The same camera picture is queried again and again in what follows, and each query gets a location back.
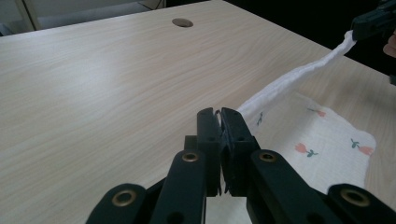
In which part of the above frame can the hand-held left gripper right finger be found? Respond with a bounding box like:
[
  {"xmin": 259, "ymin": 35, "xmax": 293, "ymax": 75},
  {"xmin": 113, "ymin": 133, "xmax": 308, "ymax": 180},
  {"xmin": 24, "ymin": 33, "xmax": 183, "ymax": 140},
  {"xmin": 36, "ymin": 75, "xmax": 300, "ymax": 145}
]
[{"xmin": 220, "ymin": 107, "xmax": 262, "ymax": 198}]

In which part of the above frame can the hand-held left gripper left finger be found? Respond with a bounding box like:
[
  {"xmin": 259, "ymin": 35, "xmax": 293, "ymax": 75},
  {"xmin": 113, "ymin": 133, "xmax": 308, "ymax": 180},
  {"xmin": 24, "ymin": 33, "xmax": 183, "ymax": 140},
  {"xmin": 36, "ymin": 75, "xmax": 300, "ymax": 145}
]
[{"xmin": 184, "ymin": 106, "xmax": 223, "ymax": 198}]

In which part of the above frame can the white flower print muslin cloth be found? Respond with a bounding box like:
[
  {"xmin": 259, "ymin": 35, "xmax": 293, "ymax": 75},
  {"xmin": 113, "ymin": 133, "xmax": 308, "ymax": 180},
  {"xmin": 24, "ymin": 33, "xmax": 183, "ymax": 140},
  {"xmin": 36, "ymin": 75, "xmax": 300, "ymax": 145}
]
[{"xmin": 205, "ymin": 29, "xmax": 377, "ymax": 224}]

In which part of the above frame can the round brown cable grommet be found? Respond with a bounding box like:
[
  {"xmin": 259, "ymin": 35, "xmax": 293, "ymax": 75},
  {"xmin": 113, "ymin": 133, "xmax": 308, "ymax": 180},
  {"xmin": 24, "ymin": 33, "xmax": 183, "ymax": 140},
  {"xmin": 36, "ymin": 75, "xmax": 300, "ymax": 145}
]
[{"xmin": 171, "ymin": 17, "xmax": 194, "ymax": 29}]

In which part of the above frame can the white furniture frame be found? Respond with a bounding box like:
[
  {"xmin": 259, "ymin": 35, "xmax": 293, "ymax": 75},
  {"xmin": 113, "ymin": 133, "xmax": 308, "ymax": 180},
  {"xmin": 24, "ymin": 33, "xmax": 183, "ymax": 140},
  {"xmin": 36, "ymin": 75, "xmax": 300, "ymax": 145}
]
[{"xmin": 14, "ymin": 0, "xmax": 42, "ymax": 32}]

